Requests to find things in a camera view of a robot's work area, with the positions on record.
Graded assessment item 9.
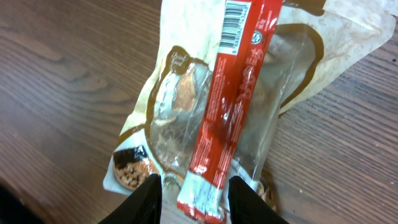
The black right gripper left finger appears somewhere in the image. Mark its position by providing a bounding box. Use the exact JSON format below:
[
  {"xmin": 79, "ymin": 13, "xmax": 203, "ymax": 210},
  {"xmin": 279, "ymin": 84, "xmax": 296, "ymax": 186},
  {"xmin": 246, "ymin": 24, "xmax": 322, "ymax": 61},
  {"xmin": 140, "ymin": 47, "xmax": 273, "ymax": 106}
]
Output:
[{"xmin": 99, "ymin": 174, "xmax": 162, "ymax": 224}]

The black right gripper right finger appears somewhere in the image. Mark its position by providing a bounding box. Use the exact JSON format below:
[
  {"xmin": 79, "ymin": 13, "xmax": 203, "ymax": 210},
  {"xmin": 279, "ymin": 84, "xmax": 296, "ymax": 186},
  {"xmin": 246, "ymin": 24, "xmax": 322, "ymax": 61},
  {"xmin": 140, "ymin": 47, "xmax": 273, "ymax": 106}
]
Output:
[{"xmin": 228, "ymin": 176, "xmax": 289, "ymax": 224}]

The red snack bar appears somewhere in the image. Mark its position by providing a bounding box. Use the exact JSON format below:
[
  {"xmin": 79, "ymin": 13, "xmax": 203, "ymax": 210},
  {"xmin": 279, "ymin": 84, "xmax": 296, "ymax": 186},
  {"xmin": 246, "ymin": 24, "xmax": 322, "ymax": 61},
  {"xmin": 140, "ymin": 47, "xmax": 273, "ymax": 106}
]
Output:
[{"xmin": 177, "ymin": 0, "xmax": 282, "ymax": 223}]

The beige cookie bag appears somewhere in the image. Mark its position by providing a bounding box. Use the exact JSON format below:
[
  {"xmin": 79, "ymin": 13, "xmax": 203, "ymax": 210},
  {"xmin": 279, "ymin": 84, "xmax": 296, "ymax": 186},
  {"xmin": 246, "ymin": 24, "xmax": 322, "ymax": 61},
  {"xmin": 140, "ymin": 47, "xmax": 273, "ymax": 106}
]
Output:
[{"xmin": 103, "ymin": 0, "xmax": 397, "ymax": 223}]

